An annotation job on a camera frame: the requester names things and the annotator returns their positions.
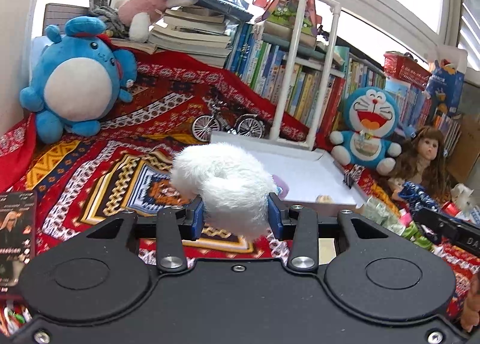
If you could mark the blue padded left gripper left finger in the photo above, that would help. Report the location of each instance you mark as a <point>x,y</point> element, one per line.
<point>173,226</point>

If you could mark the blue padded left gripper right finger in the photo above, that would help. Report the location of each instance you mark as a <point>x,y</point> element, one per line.
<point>300,225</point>

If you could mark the white fluffy plush toy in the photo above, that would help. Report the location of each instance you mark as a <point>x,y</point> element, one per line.
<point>234,187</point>

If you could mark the purple soft plush pad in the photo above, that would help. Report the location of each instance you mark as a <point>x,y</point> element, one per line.
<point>282,187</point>

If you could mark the person's hand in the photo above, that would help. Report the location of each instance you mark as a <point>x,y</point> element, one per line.
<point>471,308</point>

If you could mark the blue patterned fabric scrunchie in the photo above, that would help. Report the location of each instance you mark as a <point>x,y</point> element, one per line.
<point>416,198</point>

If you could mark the white shallow cardboard tray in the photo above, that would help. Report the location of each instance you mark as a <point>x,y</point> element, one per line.
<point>308,174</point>

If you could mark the pale green floral cloth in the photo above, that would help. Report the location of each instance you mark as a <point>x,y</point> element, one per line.
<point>378,212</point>

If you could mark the brown haired doll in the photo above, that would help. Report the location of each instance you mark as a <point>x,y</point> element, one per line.
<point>422,162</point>

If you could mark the brown cardboard box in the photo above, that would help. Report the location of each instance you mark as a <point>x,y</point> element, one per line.
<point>466,152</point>

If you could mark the black binder clip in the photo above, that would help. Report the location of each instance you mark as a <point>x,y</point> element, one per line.
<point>352,175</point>

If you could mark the red patterned blanket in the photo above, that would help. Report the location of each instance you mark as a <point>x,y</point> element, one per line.
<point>94,277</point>

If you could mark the miniature metal bicycle model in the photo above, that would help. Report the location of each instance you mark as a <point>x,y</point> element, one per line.
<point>223,119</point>

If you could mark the Doraemon plush toy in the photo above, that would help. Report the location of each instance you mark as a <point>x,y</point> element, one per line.
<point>371,115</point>

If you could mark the blue cardboard toy box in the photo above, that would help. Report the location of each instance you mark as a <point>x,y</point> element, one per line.
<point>447,66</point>

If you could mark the row of upright books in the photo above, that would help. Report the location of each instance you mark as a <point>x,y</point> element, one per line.
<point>260,59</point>

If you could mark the dark trading card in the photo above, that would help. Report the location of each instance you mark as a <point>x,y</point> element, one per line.
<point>17,237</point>

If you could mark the red plastic basket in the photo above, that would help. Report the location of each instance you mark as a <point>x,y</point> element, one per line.
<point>402,67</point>

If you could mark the blue round plush toy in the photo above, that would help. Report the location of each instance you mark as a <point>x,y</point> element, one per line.
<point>77,80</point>

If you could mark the stack of lying books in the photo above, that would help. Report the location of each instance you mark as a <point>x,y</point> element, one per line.
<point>206,31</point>

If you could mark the cardboard house model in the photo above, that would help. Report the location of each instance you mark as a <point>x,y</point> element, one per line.
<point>279,17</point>

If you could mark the pink white plush toy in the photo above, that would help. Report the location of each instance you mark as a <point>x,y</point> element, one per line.
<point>139,15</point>

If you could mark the grey cloth toy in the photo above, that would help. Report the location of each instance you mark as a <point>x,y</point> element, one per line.
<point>109,16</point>

